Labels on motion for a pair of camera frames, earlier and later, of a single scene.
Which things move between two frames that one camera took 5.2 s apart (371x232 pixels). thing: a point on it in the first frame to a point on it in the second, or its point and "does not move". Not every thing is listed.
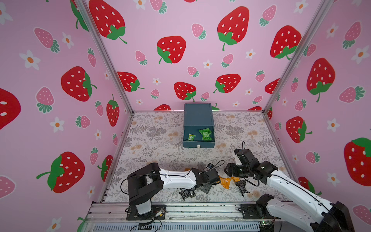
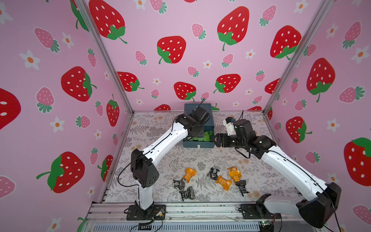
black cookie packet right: [241, 184] does not move
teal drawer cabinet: [196, 117] does not move
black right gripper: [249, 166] to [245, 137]
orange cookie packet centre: [225, 182] does not move
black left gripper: [207, 189] to [201, 133]
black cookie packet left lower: [187, 193] does not move
